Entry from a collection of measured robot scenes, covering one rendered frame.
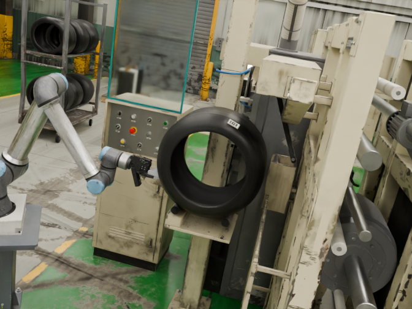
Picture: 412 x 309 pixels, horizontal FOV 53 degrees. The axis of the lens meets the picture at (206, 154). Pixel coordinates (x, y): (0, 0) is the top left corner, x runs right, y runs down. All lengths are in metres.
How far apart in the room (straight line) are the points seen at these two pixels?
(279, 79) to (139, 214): 1.77
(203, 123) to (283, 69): 0.53
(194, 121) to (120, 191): 1.24
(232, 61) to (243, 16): 0.24
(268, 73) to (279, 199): 0.94
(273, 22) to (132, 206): 8.74
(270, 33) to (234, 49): 8.91
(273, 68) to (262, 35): 9.55
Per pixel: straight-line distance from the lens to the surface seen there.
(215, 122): 2.04
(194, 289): 2.92
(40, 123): 2.46
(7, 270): 2.72
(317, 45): 5.50
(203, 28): 11.50
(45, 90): 2.24
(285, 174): 2.41
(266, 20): 11.30
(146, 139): 3.00
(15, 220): 2.52
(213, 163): 2.51
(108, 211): 3.24
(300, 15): 2.80
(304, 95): 1.66
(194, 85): 11.61
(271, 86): 1.75
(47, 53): 5.96
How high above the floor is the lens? 1.87
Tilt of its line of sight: 17 degrees down
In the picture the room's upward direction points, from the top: 10 degrees clockwise
